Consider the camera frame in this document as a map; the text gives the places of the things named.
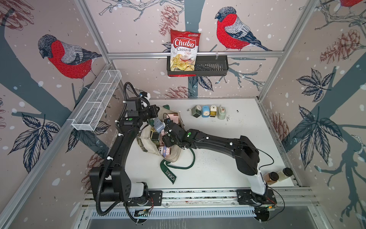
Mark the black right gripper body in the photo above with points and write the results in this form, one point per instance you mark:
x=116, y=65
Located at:
x=168, y=142

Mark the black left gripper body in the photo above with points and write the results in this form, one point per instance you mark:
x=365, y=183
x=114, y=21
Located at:
x=145, y=114

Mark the canvas tote bag green handles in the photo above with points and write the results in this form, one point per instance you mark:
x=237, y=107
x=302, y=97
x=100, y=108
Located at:
x=150, y=140

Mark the yellow sharpener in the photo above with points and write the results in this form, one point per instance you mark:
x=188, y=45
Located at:
x=213, y=111

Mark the pale green sharpener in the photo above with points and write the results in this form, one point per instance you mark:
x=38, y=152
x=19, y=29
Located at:
x=221, y=113

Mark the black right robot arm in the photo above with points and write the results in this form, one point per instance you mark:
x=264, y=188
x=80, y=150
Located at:
x=244, y=152

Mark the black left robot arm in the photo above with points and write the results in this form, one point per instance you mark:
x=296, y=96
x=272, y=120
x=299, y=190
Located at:
x=109, y=182

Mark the grey blue sharpener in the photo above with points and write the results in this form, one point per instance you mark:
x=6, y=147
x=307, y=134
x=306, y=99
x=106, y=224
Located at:
x=158, y=125

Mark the pink square sharpener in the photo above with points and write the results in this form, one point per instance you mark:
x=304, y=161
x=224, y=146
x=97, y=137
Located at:
x=174, y=118

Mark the pink face sharpener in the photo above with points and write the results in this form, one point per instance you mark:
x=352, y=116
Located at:
x=164, y=151

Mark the small black square sharpener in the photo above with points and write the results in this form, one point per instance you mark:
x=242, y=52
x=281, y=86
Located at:
x=155, y=136

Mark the red cassava chips bag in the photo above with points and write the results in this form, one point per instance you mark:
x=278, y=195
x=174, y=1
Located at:
x=184, y=49

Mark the brown spice jar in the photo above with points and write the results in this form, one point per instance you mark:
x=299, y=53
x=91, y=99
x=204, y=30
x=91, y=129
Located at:
x=271, y=178

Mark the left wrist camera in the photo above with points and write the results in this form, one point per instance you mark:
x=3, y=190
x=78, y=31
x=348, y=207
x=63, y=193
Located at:
x=145, y=94

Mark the white wire mesh basket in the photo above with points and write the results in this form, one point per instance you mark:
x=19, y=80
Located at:
x=93, y=109

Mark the black wall basket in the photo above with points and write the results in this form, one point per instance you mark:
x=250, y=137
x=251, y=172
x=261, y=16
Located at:
x=204, y=66

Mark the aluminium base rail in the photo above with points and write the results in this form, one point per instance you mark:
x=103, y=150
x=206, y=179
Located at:
x=223, y=203

